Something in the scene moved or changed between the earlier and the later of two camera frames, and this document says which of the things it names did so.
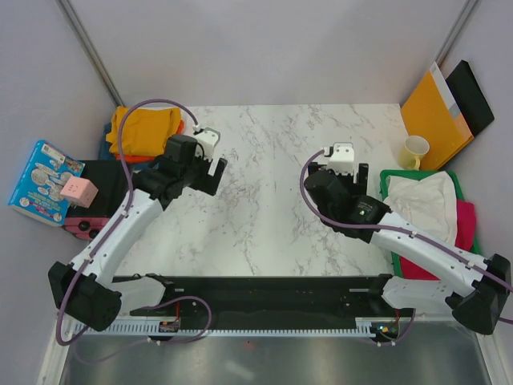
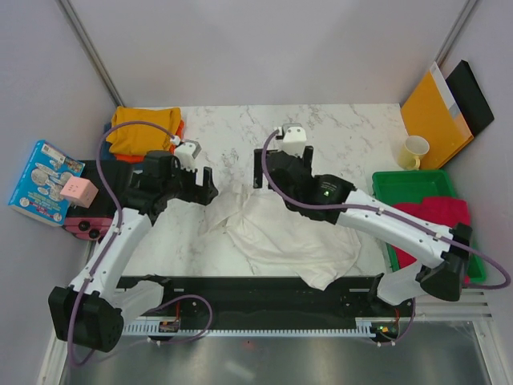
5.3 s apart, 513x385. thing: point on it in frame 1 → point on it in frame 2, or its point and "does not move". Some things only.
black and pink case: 111,180 does not move
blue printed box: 37,192 does not move
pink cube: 80,191 does not move
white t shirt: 429,204 → 258,224
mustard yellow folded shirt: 144,131 does not move
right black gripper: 357,188 → 257,175
